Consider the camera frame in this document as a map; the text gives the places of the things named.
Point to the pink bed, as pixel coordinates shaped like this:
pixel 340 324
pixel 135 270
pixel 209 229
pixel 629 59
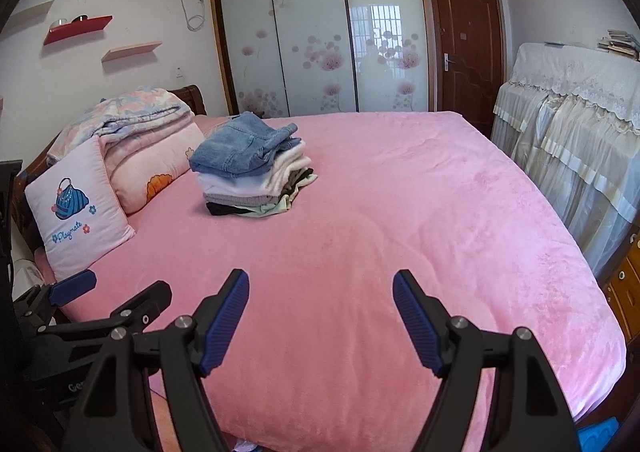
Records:
pixel 400 207

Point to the pink handbag print pillow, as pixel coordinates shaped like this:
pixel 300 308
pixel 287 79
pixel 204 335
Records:
pixel 75 222

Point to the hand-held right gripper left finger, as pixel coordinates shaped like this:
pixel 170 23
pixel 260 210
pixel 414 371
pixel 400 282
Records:
pixel 225 322

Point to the brown wooden door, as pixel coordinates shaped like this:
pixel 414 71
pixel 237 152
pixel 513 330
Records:
pixel 470 56

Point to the folded floral quilt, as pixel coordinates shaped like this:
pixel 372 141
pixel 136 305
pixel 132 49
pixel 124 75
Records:
pixel 125 106

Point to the pink wall shelf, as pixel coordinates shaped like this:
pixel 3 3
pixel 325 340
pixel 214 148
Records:
pixel 130 51

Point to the blue plastic object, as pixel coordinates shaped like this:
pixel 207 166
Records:
pixel 597 437

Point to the stack of books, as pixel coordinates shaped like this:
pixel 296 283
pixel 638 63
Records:
pixel 620 44

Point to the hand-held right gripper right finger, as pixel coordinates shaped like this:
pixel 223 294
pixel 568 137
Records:
pixel 415 319

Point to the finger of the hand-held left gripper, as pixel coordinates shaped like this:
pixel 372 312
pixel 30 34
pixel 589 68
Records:
pixel 150 299
pixel 75 287

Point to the wooden drawer cabinet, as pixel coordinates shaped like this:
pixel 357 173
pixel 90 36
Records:
pixel 625 282

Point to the floral sliding door wardrobe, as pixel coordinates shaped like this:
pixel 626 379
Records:
pixel 310 31

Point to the blue denim jacket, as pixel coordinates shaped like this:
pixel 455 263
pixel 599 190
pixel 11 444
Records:
pixel 235 146

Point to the white wall shelf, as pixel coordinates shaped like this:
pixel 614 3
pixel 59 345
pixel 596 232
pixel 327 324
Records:
pixel 30 14

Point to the pink orange flower pillow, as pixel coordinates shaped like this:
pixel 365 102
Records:
pixel 150 161

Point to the lace covered cabinet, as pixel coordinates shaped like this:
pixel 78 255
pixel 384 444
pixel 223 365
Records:
pixel 560 131

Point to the red wall shelf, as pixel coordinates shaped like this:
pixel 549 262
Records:
pixel 75 31

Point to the stack of folded clothes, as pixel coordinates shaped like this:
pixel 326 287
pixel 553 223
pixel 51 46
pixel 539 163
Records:
pixel 240 187

